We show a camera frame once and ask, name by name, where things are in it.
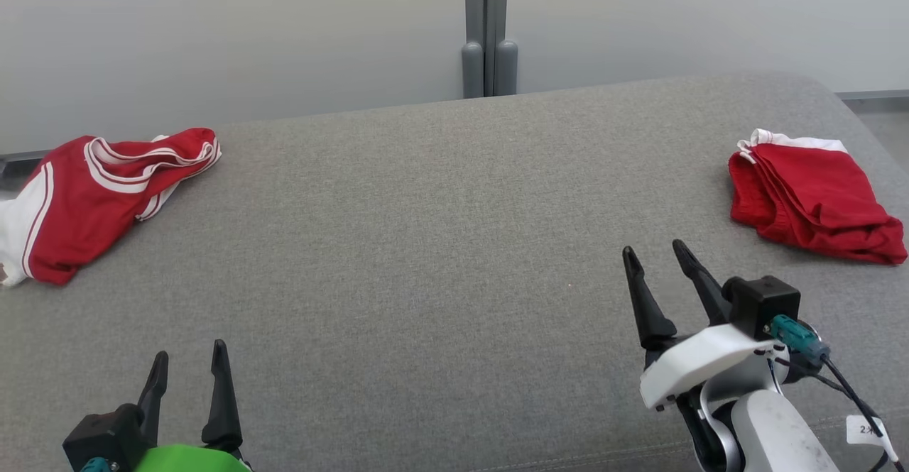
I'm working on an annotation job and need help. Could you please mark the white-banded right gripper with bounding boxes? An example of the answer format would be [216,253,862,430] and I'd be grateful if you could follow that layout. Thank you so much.
[623,239,789,412]

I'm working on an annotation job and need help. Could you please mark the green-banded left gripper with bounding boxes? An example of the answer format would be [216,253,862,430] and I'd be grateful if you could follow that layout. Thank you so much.
[131,339,253,472]

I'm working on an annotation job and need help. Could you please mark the red shorts with white stripe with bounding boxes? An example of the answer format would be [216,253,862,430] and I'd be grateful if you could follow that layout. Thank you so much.
[728,128,908,265]

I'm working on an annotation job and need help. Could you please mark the red white basketball jersey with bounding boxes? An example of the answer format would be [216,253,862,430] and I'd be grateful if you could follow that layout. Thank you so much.
[0,128,222,288]

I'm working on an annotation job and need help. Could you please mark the white paper cable label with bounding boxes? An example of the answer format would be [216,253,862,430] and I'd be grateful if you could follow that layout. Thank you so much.
[845,415,888,451]

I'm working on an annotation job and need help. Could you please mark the grey partition post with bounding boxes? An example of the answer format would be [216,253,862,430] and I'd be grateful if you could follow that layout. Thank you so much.
[462,0,519,99]

